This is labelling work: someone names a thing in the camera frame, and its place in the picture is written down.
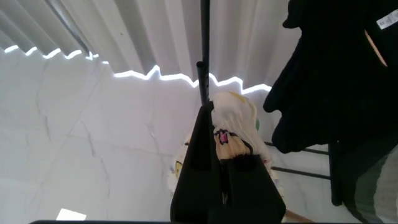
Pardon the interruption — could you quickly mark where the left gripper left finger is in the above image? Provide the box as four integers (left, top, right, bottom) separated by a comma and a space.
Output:
169, 101, 225, 223

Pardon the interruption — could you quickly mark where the black short-sleeved shirt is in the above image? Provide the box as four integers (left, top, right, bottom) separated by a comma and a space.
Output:
262, 0, 398, 224

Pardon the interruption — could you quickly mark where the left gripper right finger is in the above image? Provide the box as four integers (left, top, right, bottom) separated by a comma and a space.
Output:
223, 154, 287, 223

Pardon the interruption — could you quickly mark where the cream printed garment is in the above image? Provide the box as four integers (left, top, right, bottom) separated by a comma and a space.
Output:
167, 90, 283, 202

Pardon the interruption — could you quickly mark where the black clothes rack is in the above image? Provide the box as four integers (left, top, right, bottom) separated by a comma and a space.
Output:
195, 0, 343, 207

